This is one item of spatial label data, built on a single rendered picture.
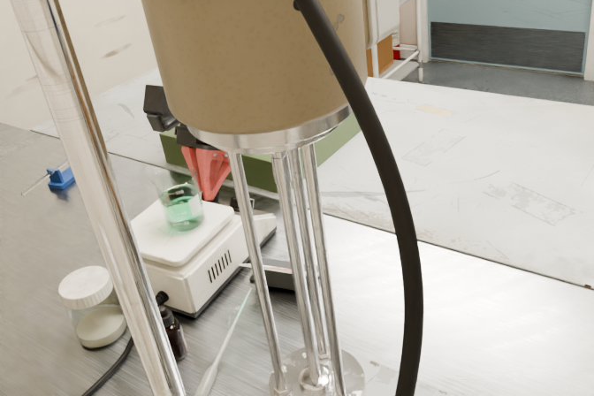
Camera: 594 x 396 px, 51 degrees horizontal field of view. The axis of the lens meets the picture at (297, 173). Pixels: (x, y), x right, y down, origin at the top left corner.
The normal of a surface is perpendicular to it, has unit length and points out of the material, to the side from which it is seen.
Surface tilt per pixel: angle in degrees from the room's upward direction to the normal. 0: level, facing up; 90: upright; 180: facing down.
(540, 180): 0
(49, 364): 0
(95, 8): 90
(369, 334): 0
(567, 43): 90
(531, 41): 90
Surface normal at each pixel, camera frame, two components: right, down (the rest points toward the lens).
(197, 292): 0.86, 0.15
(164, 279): -0.49, 0.49
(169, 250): -0.13, -0.86
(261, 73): 0.04, 0.50
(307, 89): 0.45, 0.40
